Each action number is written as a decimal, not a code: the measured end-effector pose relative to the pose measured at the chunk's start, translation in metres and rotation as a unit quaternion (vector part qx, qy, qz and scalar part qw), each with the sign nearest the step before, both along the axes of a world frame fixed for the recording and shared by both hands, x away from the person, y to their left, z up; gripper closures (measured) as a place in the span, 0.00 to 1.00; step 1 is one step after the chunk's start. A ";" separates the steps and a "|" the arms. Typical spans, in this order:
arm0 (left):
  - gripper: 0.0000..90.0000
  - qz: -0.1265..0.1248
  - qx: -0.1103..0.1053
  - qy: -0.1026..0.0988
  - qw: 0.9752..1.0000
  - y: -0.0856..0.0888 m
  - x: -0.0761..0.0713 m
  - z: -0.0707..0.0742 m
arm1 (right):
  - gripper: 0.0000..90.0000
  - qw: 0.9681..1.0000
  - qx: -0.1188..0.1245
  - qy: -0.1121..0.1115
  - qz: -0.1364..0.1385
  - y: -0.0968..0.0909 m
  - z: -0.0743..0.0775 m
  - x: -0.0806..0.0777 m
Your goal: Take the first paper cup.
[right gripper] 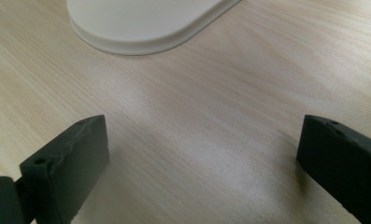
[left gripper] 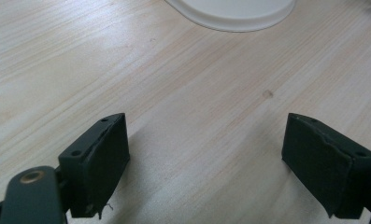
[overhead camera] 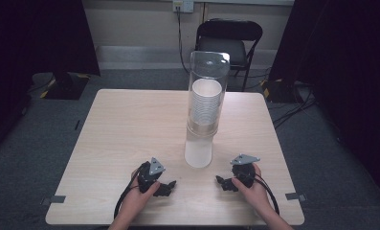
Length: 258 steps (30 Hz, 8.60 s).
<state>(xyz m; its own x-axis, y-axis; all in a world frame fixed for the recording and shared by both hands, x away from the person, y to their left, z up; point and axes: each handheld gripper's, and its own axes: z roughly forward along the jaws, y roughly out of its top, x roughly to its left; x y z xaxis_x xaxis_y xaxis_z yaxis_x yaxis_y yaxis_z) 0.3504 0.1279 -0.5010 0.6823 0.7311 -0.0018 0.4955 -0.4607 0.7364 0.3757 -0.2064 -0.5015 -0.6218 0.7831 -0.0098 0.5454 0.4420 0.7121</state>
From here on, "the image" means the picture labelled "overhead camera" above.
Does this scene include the white wall socket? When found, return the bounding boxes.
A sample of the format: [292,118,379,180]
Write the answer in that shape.
[172,0,195,14]

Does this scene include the clear tube cup dispenser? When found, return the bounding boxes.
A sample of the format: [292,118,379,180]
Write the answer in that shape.
[184,50,232,139]

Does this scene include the black folding chair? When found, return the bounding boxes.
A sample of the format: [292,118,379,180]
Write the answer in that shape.
[194,18,264,93]

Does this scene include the white paper cup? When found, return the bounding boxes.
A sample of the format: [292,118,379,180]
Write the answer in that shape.
[184,126,213,170]

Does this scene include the person's right hand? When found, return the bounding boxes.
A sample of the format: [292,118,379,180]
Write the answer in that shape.
[231,162,271,213]

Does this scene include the person's left hand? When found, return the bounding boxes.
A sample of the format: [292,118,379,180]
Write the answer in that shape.
[129,168,162,210]

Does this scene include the stack of white paper cups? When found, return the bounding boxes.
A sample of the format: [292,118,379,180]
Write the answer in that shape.
[190,78,223,127]

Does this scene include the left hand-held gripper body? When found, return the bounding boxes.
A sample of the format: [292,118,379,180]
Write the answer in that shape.
[137,156,167,195]

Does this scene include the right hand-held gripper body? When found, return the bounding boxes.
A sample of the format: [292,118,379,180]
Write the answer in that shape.
[230,153,261,189]

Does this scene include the black floor cables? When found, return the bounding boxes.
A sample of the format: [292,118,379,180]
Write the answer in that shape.
[271,85,318,129]

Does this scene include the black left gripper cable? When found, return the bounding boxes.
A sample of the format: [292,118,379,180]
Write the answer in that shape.
[113,161,151,220]

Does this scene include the black power cable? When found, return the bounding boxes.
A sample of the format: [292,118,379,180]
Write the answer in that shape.
[176,7,190,74]

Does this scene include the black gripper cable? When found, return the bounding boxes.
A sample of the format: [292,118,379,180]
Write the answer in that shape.
[254,172,280,216]
[113,161,151,220]

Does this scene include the black stand base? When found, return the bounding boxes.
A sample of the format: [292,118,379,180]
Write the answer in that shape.
[39,72,91,102]
[260,78,304,104]

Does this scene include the dark curtain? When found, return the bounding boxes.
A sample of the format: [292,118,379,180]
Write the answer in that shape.
[268,0,380,207]
[0,0,101,161]

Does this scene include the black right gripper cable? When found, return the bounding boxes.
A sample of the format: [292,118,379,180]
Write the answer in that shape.
[254,172,280,216]

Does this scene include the grey tape strip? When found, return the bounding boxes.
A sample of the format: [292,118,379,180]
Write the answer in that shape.
[284,192,307,202]
[39,195,67,206]

